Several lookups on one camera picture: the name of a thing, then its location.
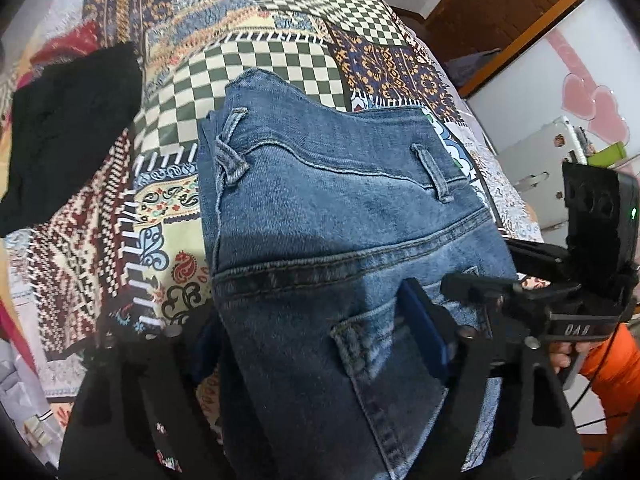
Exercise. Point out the black folded garment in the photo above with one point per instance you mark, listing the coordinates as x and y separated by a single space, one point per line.
65 130

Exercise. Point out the pink heart wall decor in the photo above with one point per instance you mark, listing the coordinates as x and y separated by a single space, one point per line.
592 100

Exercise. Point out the blue denim pants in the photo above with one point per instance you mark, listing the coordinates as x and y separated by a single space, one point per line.
325 240

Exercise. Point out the white papers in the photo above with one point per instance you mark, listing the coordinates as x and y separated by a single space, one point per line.
25 395

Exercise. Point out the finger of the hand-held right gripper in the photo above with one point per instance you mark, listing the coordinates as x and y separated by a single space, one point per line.
480 287
542 262

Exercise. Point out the wooden door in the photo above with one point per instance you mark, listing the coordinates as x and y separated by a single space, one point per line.
505 15

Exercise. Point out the patchwork printed blanket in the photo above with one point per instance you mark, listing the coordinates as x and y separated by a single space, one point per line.
280 55

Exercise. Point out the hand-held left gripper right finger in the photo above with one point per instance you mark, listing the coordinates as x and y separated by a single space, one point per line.
422 330

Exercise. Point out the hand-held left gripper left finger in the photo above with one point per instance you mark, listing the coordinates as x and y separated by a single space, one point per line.
130 370

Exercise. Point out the white appliance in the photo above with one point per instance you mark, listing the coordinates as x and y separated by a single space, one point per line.
537 180

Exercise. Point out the grey-blue cloth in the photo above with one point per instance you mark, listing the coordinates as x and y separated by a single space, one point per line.
472 72

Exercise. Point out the green box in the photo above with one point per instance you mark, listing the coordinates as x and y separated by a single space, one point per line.
610 153

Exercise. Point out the person's right hand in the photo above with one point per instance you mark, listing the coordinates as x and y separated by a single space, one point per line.
565 362

